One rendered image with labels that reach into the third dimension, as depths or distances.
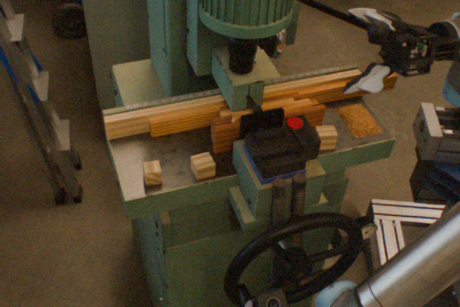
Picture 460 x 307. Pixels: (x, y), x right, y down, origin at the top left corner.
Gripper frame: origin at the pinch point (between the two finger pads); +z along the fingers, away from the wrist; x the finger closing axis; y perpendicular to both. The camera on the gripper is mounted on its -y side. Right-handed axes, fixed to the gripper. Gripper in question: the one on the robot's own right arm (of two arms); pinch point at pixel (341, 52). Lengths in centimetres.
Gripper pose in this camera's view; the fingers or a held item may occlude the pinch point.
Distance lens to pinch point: 98.5
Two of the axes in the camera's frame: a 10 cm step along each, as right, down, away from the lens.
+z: -9.4, 1.9, -2.7
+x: 0.3, 8.7, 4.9
